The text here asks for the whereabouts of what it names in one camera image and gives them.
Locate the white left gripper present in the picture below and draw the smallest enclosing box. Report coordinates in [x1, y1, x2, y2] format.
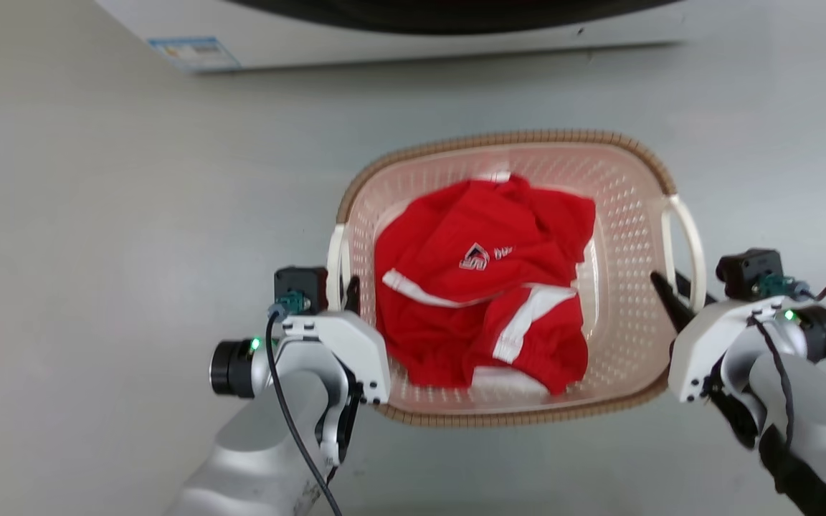
[282, 275, 391, 406]

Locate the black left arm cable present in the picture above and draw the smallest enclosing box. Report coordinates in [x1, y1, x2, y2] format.
[265, 307, 344, 516]

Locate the white washing machine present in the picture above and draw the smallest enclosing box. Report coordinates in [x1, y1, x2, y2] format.
[95, 0, 706, 75]

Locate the beige plastic laundry basket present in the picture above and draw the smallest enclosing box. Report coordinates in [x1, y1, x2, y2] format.
[325, 129, 708, 429]

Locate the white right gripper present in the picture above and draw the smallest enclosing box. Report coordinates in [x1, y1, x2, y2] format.
[650, 269, 781, 404]

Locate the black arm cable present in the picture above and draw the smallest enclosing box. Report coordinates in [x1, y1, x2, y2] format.
[265, 307, 344, 516]
[747, 315, 796, 449]

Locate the blue white label sticker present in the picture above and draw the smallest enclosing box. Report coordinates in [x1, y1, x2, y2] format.
[148, 37, 242, 73]

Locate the dark washing machine door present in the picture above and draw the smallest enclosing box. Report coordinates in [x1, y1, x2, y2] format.
[225, 0, 680, 37]

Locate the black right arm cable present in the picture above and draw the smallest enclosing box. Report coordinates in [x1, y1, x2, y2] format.
[747, 315, 796, 449]

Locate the red white sports garment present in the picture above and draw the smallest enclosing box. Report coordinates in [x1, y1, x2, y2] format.
[373, 173, 597, 396]

